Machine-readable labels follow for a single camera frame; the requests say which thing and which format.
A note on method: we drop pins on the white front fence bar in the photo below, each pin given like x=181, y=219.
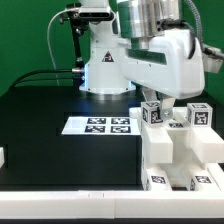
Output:
x=111, y=204

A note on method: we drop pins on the white chair back frame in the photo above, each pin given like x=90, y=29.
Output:
x=176, y=140

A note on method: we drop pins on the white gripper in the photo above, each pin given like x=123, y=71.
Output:
x=165, y=67

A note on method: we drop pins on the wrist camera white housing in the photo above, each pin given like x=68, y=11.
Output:
x=213, y=58

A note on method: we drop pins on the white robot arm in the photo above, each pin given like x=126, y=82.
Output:
x=142, y=43

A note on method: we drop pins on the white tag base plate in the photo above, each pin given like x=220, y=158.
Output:
x=79, y=125

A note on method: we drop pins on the black camera stand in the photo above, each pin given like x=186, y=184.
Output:
x=78, y=27

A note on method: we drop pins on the white left fence piece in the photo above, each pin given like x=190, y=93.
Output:
x=2, y=160

